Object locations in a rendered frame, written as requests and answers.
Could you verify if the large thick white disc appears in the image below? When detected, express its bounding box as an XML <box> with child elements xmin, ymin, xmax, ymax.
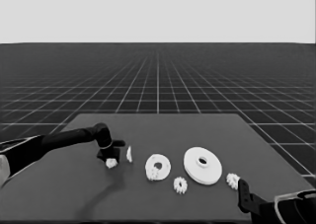
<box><xmin>183</xmin><ymin>146</ymin><xmax>223</xmax><ymax>186</ymax></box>

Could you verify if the white round carrier with pins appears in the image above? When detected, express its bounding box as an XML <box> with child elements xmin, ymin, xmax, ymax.
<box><xmin>144</xmin><ymin>153</ymin><xmax>172</xmax><ymax>182</ymax></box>

